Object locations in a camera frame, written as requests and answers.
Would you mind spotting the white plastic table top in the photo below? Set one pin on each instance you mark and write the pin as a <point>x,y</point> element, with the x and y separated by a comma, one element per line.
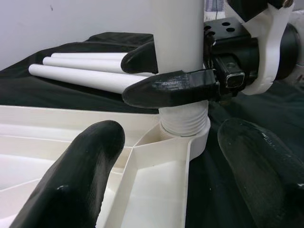
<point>154,190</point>

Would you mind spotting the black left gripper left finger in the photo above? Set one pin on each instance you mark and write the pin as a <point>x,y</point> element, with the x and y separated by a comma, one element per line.
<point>71,185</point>

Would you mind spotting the black table cloth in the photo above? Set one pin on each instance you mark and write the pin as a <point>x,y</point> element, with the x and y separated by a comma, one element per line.
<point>35,92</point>

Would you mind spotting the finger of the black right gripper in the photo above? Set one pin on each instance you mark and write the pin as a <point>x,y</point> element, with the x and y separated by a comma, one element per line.
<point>166,90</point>
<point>140,60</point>

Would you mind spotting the white plastic table leg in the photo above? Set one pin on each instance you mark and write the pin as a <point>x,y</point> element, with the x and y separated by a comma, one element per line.
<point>178,35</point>
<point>83,76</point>
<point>90,56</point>
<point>83,63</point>

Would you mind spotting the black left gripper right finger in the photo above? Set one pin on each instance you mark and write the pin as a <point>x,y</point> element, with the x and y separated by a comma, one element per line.
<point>266,178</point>

